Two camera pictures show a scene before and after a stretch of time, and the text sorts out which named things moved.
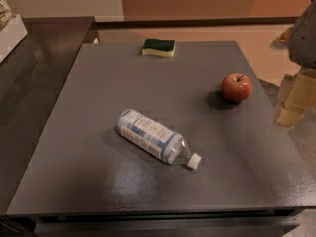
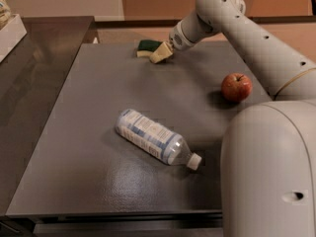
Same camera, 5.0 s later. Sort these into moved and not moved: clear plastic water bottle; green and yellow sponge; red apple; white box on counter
Moved: green and yellow sponge
Not moved: white box on counter; clear plastic water bottle; red apple
